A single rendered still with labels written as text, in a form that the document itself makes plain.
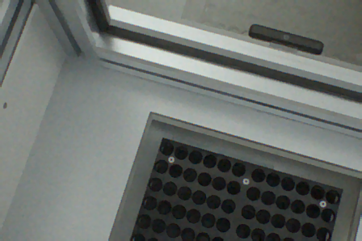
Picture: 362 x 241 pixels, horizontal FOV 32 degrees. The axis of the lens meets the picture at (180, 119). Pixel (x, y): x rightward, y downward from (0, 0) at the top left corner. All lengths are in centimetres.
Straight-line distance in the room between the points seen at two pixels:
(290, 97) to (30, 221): 24
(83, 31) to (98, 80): 7
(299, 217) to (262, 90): 14
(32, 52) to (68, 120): 9
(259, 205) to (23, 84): 24
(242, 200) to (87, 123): 16
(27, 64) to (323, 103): 24
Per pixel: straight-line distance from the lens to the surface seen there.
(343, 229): 67
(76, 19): 50
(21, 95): 51
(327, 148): 56
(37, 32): 51
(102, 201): 55
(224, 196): 59
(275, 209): 59
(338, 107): 53
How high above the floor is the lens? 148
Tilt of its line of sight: 75 degrees down
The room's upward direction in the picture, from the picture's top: 7 degrees counter-clockwise
